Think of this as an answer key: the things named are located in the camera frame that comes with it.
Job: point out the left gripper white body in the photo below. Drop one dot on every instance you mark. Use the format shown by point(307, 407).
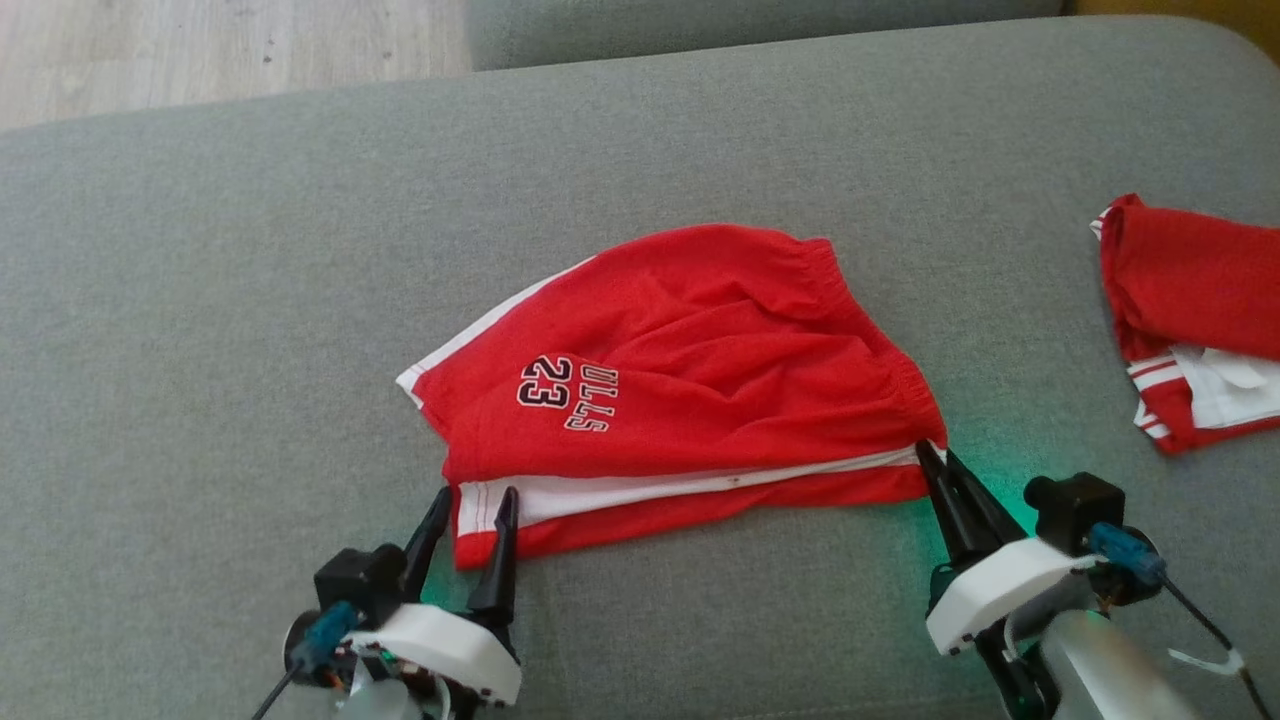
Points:
point(440, 645)

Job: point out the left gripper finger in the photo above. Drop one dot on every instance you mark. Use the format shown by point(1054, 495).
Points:
point(498, 570)
point(425, 550)

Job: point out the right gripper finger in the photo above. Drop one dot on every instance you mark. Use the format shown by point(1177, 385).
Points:
point(990, 520)
point(945, 505)

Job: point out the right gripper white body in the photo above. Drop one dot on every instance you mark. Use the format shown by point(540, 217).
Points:
point(990, 595)

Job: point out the red Bulls 23 shorts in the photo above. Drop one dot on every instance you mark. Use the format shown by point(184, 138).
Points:
point(700, 350)

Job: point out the red white-trimmed jersey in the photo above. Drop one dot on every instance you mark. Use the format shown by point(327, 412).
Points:
point(1190, 280)

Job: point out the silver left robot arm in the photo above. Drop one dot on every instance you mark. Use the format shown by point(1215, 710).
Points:
point(385, 705)

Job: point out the large grey sofa seat cushion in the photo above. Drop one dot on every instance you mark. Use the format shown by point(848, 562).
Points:
point(250, 300)

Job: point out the small grey sofa cushion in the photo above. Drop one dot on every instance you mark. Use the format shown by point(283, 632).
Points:
point(750, 25)

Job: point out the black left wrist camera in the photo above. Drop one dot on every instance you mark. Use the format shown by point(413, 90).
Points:
point(355, 585)

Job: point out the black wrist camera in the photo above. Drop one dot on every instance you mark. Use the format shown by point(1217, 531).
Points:
point(1075, 505)
point(355, 585)

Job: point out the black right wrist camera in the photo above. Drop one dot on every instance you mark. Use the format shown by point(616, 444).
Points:
point(1075, 505)

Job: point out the blue left camera connector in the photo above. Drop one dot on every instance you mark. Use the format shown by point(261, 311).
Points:
point(325, 635)

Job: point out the blue camera connector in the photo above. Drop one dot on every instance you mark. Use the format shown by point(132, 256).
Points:
point(1125, 553)
point(325, 635)

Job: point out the blue right camera connector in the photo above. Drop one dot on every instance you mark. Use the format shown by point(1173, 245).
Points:
point(1125, 553)

